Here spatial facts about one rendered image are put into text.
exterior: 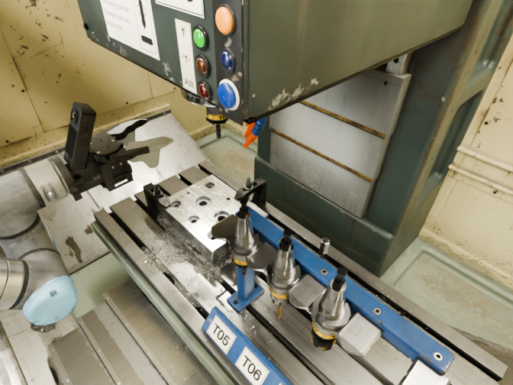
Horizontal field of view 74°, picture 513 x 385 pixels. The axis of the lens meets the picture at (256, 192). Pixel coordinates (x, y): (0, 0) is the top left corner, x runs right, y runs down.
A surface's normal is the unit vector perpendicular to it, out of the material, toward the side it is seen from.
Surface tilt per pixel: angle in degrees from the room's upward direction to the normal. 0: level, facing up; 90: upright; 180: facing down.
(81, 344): 8
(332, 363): 0
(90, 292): 0
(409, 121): 90
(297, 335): 0
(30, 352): 17
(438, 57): 90
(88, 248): 24
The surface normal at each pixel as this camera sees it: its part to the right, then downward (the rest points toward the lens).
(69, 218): 0.30, -0.51
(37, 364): 0.23, -0.86
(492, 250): -0.72, 0.43
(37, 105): 0.69, 0.47
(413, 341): 0.02, -0.77
